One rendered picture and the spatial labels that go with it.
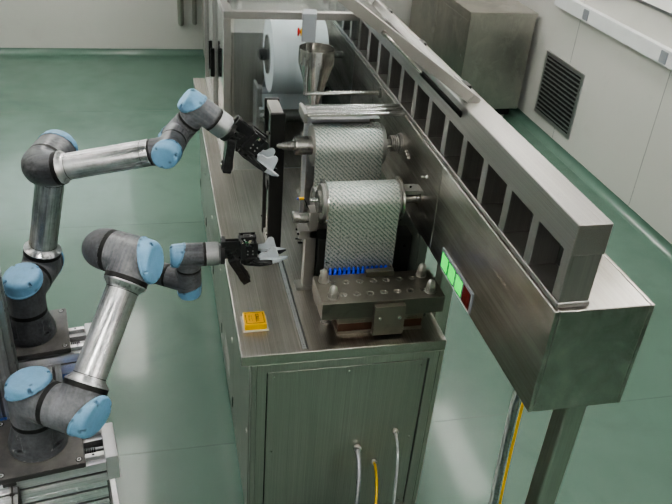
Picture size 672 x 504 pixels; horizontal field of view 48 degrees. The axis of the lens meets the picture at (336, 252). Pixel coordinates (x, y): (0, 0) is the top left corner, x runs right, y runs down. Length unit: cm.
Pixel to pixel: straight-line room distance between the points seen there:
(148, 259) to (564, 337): 105
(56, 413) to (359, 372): 94
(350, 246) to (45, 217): 96
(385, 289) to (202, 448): 124
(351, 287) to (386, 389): 37
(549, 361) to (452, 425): 172
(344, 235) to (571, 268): 95
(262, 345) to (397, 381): 47
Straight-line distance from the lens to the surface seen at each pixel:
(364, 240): 245
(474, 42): 655
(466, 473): 330
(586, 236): 165
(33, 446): 217
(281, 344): 236
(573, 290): 172
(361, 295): 237
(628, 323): 185
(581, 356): 184
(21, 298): 248
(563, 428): 211
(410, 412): 263
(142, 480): 320
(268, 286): 261
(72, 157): 222
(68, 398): 202
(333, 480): 278
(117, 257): 204
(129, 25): 787
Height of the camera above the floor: 238
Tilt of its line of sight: 32 degrees down
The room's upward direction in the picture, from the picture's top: 5 degrees clockwise
